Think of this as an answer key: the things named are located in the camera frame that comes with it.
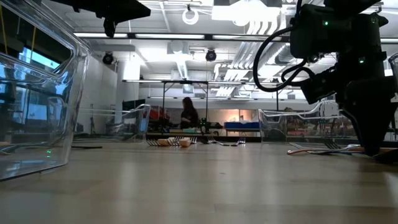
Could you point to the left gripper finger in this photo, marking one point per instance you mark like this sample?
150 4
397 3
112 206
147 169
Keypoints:
133 9

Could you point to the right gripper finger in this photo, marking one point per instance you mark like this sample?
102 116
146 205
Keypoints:
373 118

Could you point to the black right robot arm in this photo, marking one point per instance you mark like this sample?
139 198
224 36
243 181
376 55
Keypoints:
342 34

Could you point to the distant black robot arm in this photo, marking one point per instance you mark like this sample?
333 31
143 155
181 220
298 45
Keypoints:
208 125

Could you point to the white LED light bar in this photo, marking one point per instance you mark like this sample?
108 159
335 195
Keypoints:
99 35
169 36
390 40
242 37

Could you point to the clear plastic bin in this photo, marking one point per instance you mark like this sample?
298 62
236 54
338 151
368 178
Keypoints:
395 67
280 124
136 124
37 124

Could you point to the black ceiling spotlight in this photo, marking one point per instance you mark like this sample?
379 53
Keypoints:
211 55
108 59

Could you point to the black monitor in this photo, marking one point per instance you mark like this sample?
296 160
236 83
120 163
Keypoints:
132 104

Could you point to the red tool cabinet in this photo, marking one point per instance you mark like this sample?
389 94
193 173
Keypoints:
158 113

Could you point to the person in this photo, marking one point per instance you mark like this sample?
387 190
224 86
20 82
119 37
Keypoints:
189 115

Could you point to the blue storage crate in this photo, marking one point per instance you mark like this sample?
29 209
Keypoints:
242 125

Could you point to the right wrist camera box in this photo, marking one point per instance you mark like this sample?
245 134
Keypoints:
320 88

